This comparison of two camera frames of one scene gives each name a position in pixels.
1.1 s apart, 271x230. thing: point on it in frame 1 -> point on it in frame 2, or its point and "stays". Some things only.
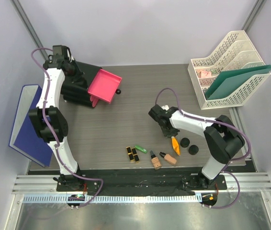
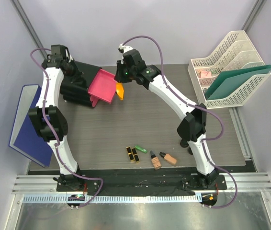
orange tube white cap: x=175 y=145 -> x=119 y=89
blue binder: x=25 y=138 stays
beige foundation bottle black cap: x=168 y=158 stays
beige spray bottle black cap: x=155 y=161 stays
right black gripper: x=168 y=134 -> x=118 y=77
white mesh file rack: x=236 y=51 stays
